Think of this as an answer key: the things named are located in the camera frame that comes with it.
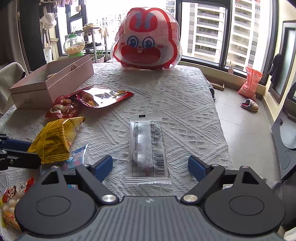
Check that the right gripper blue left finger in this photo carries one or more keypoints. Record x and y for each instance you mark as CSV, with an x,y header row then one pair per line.
x,y
90,179

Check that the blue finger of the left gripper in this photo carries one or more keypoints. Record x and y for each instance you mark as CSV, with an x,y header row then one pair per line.
x,y
11,144
19,159

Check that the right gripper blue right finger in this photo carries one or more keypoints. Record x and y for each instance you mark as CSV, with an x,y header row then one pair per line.
x,y
209,179

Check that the blue white candy packet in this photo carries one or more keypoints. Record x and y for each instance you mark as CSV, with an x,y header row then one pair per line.
x,y
77,157

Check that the yellow snack packet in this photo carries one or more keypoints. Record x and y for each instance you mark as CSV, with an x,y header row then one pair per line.
x,y
53,143

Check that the clear snack bar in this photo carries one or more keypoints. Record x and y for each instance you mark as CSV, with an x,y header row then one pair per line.
x,y
147,163

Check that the red pancake snack packet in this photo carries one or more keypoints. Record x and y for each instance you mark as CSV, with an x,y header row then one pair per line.
x,y
65,106

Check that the red cartoon snack bag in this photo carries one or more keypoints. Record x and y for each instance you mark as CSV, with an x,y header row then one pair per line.
x,y
10,199

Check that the beige cloth on chair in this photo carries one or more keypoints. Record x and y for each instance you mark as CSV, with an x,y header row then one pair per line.
x,y
10,75

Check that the large red foil snack bag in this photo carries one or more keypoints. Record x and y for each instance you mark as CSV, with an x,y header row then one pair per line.
x,y
95,97

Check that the patterned slipper on floor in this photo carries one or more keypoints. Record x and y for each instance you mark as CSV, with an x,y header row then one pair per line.
x,y
249,105

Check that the pink cardboard box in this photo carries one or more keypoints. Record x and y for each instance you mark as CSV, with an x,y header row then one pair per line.
x,y
42,87

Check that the white quilted tablecloth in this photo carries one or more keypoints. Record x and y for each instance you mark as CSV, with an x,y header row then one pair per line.
x,y
180,101

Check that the sneaker beside table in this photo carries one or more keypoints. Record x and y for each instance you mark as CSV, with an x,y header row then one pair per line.
x,y
211,88

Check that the black round-window appliance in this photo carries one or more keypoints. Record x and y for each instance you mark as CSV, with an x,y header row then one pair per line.
x,y
283,131

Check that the orange chip bag on floor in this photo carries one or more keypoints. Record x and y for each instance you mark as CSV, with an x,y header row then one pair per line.
x,y
248,89

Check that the potted plant planter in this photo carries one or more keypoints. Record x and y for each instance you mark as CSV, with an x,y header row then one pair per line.
x,y
101,57

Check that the green gumball candy dispenser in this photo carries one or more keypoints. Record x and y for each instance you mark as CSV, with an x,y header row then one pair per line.
x,y
74,45

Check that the metal plant shelf rack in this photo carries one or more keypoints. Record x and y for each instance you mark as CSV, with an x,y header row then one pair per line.
x,y
95,38

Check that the red white bunny snack bag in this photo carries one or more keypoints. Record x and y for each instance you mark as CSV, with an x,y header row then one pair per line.
x,y
148,38

